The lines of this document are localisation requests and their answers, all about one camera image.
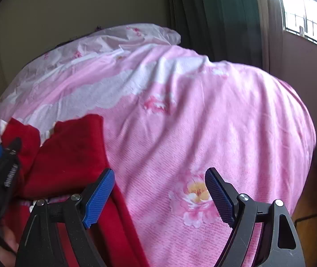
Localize person's hand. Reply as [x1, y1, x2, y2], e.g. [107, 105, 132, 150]
[0, 225, 20, 267]

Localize pink floral duvet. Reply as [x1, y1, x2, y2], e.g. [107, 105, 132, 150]
[0, 24, 316, 266]

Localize green curtain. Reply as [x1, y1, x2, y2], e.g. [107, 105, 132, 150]
[168, 0, 263, 68]

